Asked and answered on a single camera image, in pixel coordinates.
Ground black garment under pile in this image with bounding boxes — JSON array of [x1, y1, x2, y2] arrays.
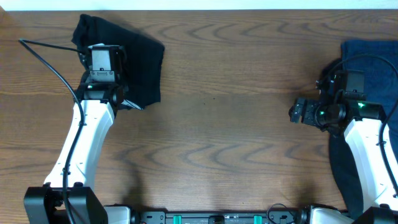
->
[[320, 58, 364, 218]]

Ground black shorts with white trim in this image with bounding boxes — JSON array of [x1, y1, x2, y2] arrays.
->
[[72, 14, 165, 110]]

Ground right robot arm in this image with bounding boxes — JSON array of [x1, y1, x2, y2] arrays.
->
[[289, 77, 397, 223]]

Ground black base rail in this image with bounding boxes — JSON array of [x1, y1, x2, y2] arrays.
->
[[135, 208, 310, 224]]

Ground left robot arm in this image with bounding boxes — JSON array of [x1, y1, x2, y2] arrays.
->
[[24, 44, 132, 223]]

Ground navy blue garment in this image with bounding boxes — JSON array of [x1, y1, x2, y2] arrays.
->
[[341, 39, 398, 150]]

